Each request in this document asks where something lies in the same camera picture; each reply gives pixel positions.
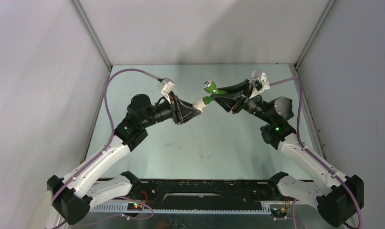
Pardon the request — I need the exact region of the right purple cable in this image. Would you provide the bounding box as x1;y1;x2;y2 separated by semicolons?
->
270;76;364;229

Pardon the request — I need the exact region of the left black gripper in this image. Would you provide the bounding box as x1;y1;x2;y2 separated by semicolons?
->
141;90;201;128

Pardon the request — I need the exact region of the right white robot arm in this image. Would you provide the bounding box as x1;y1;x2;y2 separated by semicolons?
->
204;80;364;228

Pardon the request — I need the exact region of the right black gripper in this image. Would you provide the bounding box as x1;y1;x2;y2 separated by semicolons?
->
210;80;273;124

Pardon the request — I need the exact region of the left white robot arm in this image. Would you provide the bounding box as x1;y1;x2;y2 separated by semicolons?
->
46;92;210;225

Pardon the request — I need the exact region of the green plastic faucet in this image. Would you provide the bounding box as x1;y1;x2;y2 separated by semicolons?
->
202;80;227;105

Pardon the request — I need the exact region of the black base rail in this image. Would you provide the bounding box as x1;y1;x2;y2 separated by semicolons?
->
121;172;302;212

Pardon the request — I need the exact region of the grey cable duct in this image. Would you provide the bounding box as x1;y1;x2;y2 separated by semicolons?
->
91;202;272;216

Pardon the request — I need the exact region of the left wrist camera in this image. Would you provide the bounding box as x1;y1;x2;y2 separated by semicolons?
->
158;77;175;95

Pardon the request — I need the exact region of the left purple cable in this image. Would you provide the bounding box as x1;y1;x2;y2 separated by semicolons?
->
50;68;163;229

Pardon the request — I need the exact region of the white elbow fitting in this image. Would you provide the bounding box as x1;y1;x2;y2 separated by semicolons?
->
192;97;207;112

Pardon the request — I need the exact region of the purple cable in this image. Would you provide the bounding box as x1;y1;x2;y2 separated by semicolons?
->
50;68;163;229
270;76;364;229

